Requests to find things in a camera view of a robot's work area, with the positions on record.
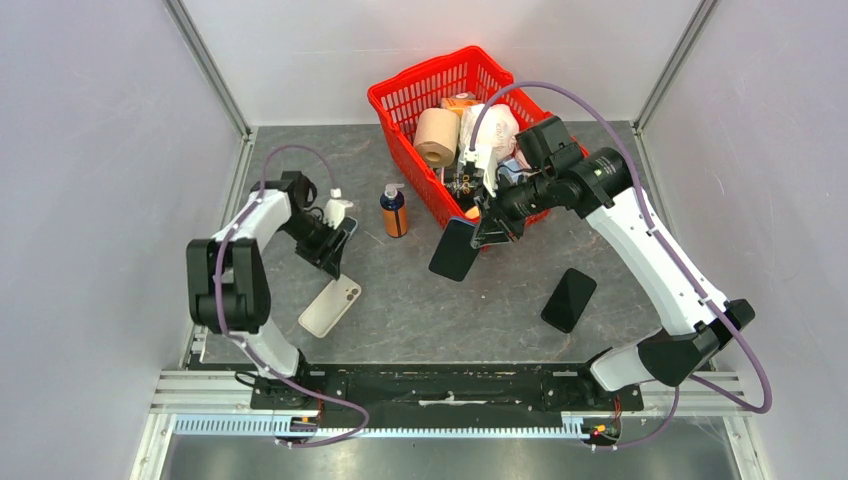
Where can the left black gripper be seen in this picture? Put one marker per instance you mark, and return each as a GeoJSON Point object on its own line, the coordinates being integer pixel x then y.
{"type": "Point", "coordinates": [323, 255]}

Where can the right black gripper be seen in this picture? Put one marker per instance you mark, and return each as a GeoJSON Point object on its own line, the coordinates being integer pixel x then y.
{"type": "Point", "coordinates": [491, 230]}

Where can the blue phone with black screen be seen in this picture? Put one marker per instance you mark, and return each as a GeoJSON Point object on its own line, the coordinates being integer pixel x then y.
{"type": "Point", "coordinates": [455, 255]}

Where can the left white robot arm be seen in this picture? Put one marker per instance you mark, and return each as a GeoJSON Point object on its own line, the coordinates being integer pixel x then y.
{"type": "Point", "coordinates": [228, 290]}

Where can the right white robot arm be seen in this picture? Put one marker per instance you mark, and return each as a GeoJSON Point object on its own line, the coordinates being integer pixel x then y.
{"type": "Point", "coordinates": [697, 319]}

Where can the black phone on table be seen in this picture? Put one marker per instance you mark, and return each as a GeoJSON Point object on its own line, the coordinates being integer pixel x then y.
{"type": "Point", "coordinates": [568, 301]}

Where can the black packet in basket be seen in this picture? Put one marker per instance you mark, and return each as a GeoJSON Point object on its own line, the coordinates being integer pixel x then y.
{"type": "Point", "coordinates": [460, 182]}

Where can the orange label blue pump bottle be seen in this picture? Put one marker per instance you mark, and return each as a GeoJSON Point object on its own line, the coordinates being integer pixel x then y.
{"type": "Point", "coordinates": [393, 205]}

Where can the white plastic bag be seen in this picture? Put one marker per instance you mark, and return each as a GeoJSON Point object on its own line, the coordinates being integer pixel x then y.
{"type": "Point", "coordinates": [498, 129]}

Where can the beige toilet paper roll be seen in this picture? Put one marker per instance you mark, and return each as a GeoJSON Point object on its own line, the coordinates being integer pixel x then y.
{"type": "Point", "coordinates": [436, 137]}

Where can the orange box in basket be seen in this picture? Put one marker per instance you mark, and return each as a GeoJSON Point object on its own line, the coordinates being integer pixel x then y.
{"type": "Point", "coordinates": [459, 102]}

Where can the red plastic basket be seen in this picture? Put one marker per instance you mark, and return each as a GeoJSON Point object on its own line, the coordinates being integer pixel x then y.
{"type": "Point", "coordinates": [421, 111]}

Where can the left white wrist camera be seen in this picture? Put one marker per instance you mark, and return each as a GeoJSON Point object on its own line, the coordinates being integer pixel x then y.
{"type": "Point", "coordinates": [335, 210]}

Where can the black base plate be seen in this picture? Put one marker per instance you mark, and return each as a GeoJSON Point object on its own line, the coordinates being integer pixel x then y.
{"type": "Point", "coordinates": [440, 395]}

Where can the white toothed cable rail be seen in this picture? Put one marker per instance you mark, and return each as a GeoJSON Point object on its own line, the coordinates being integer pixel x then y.
{"type": "Point", "coordinates": [285, 426]}

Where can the aluminium frame rail right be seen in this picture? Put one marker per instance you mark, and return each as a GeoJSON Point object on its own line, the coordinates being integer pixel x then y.
{"type": "Point", "coordinates": [680, 53]}

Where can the aluminium frame rail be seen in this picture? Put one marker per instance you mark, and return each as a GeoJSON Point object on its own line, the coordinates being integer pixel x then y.
{"type": "Point", "coordinates": [680, 53]}
{"type": "Point", "coordinates": [203, 57]}

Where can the aluminium frame rail left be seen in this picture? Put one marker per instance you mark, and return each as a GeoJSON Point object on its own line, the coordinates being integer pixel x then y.
{"type": "Point", "coordinates": [203, 57]}

